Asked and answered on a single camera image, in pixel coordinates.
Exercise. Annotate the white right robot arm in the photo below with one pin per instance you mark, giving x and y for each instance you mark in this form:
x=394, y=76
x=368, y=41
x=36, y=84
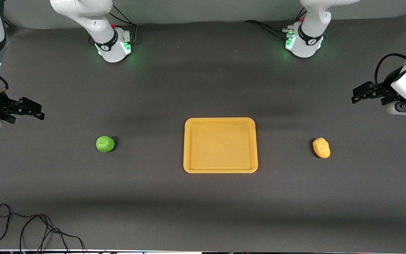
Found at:
x=112, y=44

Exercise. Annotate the yellow plastic tray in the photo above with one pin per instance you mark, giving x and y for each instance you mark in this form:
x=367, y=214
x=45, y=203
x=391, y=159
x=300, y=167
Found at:
x=220, y=145

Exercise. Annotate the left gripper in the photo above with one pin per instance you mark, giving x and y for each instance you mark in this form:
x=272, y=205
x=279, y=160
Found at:
x=383, y=90

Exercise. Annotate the yellow potato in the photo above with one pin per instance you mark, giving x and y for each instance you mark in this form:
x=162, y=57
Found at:
x=321, y=147

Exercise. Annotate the green apple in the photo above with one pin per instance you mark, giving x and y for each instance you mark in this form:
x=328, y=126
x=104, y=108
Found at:
x=105, y=144

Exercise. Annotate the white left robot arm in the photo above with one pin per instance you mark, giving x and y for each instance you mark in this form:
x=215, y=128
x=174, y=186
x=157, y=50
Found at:
x=306, y=42

